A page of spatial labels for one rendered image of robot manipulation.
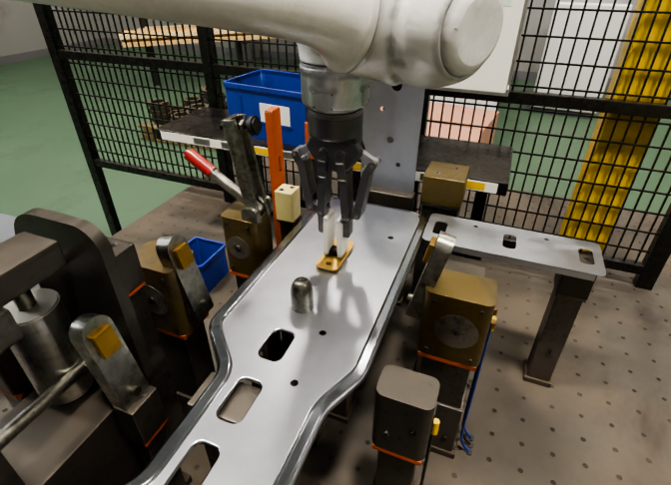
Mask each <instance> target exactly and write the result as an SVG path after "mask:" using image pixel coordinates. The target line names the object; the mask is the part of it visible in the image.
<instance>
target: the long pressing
mask: <svg viewBox="0 0 671 485"><path fill-rule="evenodd" d="M426 225H427V220H426V219H425V217H423V216H422V215H420V214H418V213H415V212H411V211H406V210H400V209H395V208H390V207H384V206H379V205H373V204H368V203H366V207H365V211H364V213H363V214H362V216H361V217H360V219H359V220H353V222H352V234H351V235H350V237H349V238H347V240H348V241H350V242H354V246H353V247H352V249H351V250H350V252H349V254H348V255H347V257H346V258H345V260H344V262H343V263H342V265H341V266H340V268H339V269H338V270H337V271H332V270H328V269H324V268H320V267H317V266H316V263H317V261H318V260H319V259H320V257H321V256H322V254H323V253H324V233H320V232H319V216H318V214H317V213H316V212H314V211H308V212H307V213H306V214H305V215H304V216H303V217H302V219H301V220H300V221H299V222H298V223H297V224H296V225H295V226H294V227H293V229H292V230H291V231H290V232H289V233H288V234H287V235H286V236H285V237H284V239H283V240H282V241H281V242H280V243H279V244H278V245H277V246H276V247H275V249H274V250H273V251H272V252H271V253H270V254H269V255H268V256H267V257H266V259H265V260H264V261H263V262H262V263H261V264H260V265H259V266H258V267H257V269H256V270H255V271H254V272H253V273H252V274H251V275H250V276H249V277H248V279H247V280H246V281H245V282H244V283H243V284H242V285H241V286H240V287H239V289H238V290H237V291H236V292H235V293H234V294H233V295H232V296H231V297H230V299H229V300H228V301H227V302H226V303H225V304H224V305H223V306H222V307H221V309H220V310H219V311H218V312H217V313H216V314H215V315H214V317H213V318H212V320H211V322H210V325H209V334H210V338H211V342H212V346H213V350H214V354H215V358H216V361H217V372H216V374H215V377H214V378H213V380H212V381H211V383H210V384H209V385H208V387H207V388H206V389H205V391H204V392H203V393H202V394H201V396H200V397H199V398H198V400H197V401H196V402H195V404H194V405H193V406H192V407H191V409H190V410H189V411H188V413H187V414H186V415H185V417H184V418H183V419H182V421H181V422H180V423H179V424H178V426H177V427H176V428H175V430H174V431H173V432H172V434H171V435H170V436H169V437H168V439H167V440H166V441H165V443H164V444H163V445H162V447H161V448H160V449H159V451H158V452H157V453H156V454H155V456H154V457H153V458H152V460H151V461H150V462H149V463H148V465H147V466H146V467H145V468H144V469H143V470H142V471H141V472H140V473H139V474H138V475H136V476H135V477H134V478H132V479H131V480H129V481H128V482H126V483H124V484H122V485H168V484H169V482H170V481H171V479H172V478H173V476H174V475H175V474H176V472H177V471H178V469H179V468H180V466H181V465H182V464H183V462H184V461H185V459H186V458H187V456H188V455H189V454H190V452H191V451H192V449H193V448H194V447H195V446H197V445H199V444H205V445H207V446H210V447H212V448H215V449H216V450H217V451H218V452H219V457H218V459H217V460H216V462H215V464H214V465H213V467H212V468H211V470H210V471H209V473H208V475H207V476H206V478H205V479H204V481H203V482H202V484H201V485H295V482H296V480H297V478H298V476H299V474H300V472H301V469H302V467H303V465H304V463H305V461H306V458H307V456H308V454H309V452H310V450H311V448H312V445H313V443H314V441H315V439H316V437H317V435H318V432H319V430H320V428H321V426H322V424H323V422H324V420H325V418H326V417H327V416H328V414H329V413H330V412H331V411H332V410H333V409H334V408H335V407H336V406H337V405H339V404H340V403H341V402H342V401H343V400H344V399H345V398H346V397H348V396H349V395H350V394H351V393H352V392H353V391H354V390H355V389H357V388H358V387H359V386H360V385H361V384H362V383H363V381H364V380H365V378H366V376H367V374H368V372H369V370H370V367H371V365H372V362H373V360H374V357H375V355H376V352H377V350H378V347H379V345H380V342H381V340H382V337H383V335H384V332H385V330H386V327H387V325H388V323H389V320H390V318H391V315H392V313H393V310H394V308H395V305H396V303H397V300H398V298H399V295H400V293H401V290H402V288H403V285H404V283H405V281H406V278H407V276H408V273H409V271H410V268H411V266H412V263H413V261H414V258H415V256H416V253H417V251H418V248H419V246H420V243H421V241H422V235H423V232H424V230H425V227H426ZM389 237H393V239H392V240H390V239H389ZM299 276H304V277H306V278H308V279H309V280H310V282H311V283H312V285H313V289H314V305H315V306H314V308H313V309H312V310H311V311H310V312H307V313H297V312H294V311H293V310H292V303H291V286H292V283H293V281H294V280H295V279H296V278H297V277H299ZM276 331H283V332H286V333H289V334H291V335H292V336H293V337H294V339H293V341H292V343H291V344H290V346H289V347H288V349H287V350H286V352H285V354H284V355H283V357H282V358H281V359H280V360H277V361H271V360H268V359H265V358H262V357H260V352H261V351H262V349H263V348H264V346H265V345H266V343H267V342H268V341H269V339H270V338H271V336H272V335H273V334H274V333H275V332H276ZM321 331H325V332H326V334H325V335H320V332H321ZM243 380H248V381H251V382H254V383H257V384H259V385H260V386H261V388H262V389H261V391H260V393H259V394H258V396H257V398H256V399H255V401H254V402H253V404H252V405H251V407H250V409H249V410H248V412H247V413H246V415H245V416H244V418H243V419H242V420H241V421H240V422H238V423H230V422H228V421H225V420H223V419H221V418H219V416H218V413H219V411H220V409H221V408H222V406H223V405H224V404H225V402H226V401H227V399H228V398H229V396H230V395H231V394H232V392H233V391H234V389H235V388H236V386H237V385H238V384H239V383H240V382H241V381H243ZM293 380H296V381H297V382H298V383H299V384H298V385H297V386H291V385H290V383H291V381H293Z"/></svg>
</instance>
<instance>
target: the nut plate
mask: <svg viewBox="0 0 671 485"><path fill-rule="evenodd" d="M353 246H354V242H350V241H347V250H346V251H345V253H344V255H343V256H342V258H340V257H337V250H334V248H335V247H336V248H337V244H336V239H334V245H332V247H331V248H330V252H329V253H328V254H322V256H321V257H320V259H319V260H318V261H317V263H316V266H317V267H320V268H324V269H328V270H332V271H337V270H338V269H339V268H340V266H341V265H342V263H343V262H344V260H345V258H346V257H347V255H348V254H349V252H350V250H351V249H352V247H353ZM326 263H331V265H326Z"/></svg>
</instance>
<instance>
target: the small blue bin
mask: <svg viewBox="0 0 671 485"><path fill-rule="evenodd" d="M188 244H189V246H190V249H192V250H193V251H194V255H195V259H196V263H197V266H198V268H199V270H200V273H201V275H202V278H203V280H204V282H205V285H206V287H207V289H208V292H210V291H211V290H212V289H213V288H214V287H215V286H216V285H217V284H218V283H219V282H220V281H221V280H222V279H223V278H224V277H225V276H226V275H227V274H228V273H229V268H228V262H227V257H226V251H225V248H226V244H225V243H224V242H217V241H213V240H208V239H204V238H200V237H194V238H192V239H191V240H189V241H188Z"/></svg>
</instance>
